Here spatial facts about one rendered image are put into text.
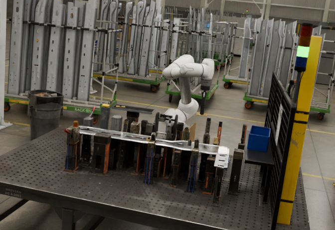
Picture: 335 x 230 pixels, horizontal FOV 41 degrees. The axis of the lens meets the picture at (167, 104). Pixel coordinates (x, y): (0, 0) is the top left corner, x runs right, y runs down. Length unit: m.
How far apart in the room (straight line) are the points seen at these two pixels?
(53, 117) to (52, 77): 1.86
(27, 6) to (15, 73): 1.21
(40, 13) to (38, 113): 2.44
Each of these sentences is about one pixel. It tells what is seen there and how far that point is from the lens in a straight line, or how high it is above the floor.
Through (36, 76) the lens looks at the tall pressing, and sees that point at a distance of 8.34.
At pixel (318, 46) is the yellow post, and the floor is 1.94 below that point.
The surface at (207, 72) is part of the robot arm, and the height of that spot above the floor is 1.62.
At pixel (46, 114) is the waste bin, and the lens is 6.41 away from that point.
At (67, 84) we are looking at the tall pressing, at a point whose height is 0.57.
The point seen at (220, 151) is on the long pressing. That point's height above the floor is 1.00.
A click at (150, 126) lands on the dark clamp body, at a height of 1.07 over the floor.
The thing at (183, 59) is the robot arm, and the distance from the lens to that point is 4.02.
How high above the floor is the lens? 2.08
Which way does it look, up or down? 12 degrees down
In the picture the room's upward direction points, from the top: 6 degrees clockwise
